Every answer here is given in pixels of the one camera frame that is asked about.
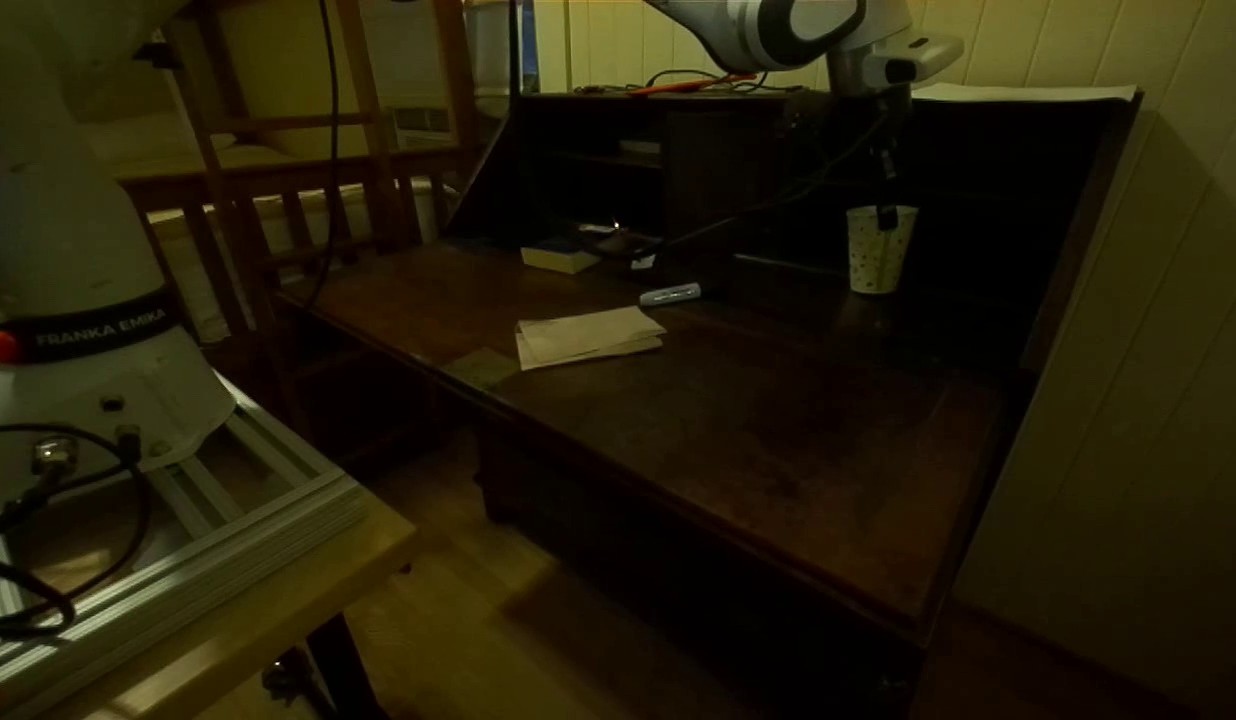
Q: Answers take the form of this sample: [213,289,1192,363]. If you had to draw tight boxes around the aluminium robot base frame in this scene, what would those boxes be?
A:
[0,394,359,720]

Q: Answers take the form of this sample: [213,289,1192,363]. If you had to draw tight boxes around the light wooden robot table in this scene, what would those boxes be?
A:
[50,494,415,720]

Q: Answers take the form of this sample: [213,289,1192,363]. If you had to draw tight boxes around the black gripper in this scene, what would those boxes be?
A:
[877,82,910,233]

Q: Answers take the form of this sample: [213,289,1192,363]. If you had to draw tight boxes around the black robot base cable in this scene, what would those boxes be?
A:
[0,420,150,645]

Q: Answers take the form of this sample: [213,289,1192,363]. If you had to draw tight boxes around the wooden slatted bed frame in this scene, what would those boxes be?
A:
[103,0,475,343]

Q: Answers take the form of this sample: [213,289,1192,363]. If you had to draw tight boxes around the white speckled paper cup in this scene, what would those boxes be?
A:
[848,205,914,294]

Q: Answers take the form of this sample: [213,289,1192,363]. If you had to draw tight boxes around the dark wooden secretary desk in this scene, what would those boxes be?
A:
[313,94,1139,705]

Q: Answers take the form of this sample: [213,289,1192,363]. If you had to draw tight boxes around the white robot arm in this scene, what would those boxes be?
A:
[0,0,959,471]

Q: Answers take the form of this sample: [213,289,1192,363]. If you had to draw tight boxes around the white paper on desk top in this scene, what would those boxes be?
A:
[910,82,1139,103]

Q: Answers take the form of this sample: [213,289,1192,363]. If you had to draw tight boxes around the white folded paper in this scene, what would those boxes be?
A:
[515,305,664,370]

